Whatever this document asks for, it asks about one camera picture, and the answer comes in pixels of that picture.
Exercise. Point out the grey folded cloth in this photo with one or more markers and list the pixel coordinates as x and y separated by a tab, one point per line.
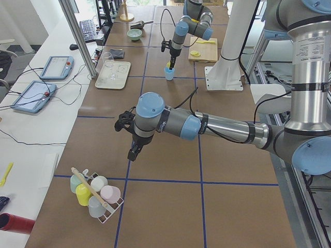
117	53

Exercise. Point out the blue teach pendant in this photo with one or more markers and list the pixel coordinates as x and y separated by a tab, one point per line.
57	68
34	97

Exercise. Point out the black keyboard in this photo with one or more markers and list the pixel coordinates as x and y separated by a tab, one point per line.
88	30

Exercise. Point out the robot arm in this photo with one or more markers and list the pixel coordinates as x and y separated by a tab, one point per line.
196	20
305	138

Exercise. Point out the white plastic cup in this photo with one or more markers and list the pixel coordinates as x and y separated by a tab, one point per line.
98	183

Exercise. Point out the green bowl of ice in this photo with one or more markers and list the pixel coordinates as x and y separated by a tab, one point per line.
134	34

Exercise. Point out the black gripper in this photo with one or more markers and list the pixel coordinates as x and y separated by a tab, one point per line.
141	140
174	53

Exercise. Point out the black computer mouse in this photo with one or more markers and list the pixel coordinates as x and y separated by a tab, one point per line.
73	47

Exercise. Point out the cream bear tray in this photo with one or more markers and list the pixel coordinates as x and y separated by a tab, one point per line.
120	69

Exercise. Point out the light blue plastic cup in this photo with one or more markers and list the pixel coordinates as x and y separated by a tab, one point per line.
169	73

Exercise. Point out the steel ice scoop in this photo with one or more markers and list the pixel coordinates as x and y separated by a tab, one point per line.
140	24

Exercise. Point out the red cylinder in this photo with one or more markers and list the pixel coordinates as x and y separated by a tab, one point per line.
17	224

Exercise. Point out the white wire cup rack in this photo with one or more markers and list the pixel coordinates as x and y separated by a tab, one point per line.
86	179

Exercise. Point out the blue teach pendant far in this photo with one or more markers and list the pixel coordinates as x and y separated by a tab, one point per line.
57	68

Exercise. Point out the pink plastic cup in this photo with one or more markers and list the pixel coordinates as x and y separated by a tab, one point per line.
110	194

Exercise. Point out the wooden mug tree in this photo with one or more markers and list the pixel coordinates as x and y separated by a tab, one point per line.
126	16

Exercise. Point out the blue teach pendant near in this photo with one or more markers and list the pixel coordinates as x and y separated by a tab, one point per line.
34	97

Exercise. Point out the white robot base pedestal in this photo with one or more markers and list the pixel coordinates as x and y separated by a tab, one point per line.
225	74

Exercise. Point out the yellow plastic fork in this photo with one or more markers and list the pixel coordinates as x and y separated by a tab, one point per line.
4	173

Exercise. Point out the clear wine glass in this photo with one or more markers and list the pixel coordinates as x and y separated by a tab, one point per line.
108	62

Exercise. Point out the grey plastic cup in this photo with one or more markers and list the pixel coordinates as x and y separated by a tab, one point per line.
95	208

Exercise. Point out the bamboo cutting board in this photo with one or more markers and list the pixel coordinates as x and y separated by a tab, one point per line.
203	52

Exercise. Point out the green plastic cup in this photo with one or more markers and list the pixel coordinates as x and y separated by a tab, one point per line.
74	182

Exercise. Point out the yellow plastic cup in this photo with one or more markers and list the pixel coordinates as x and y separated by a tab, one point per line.
83	194

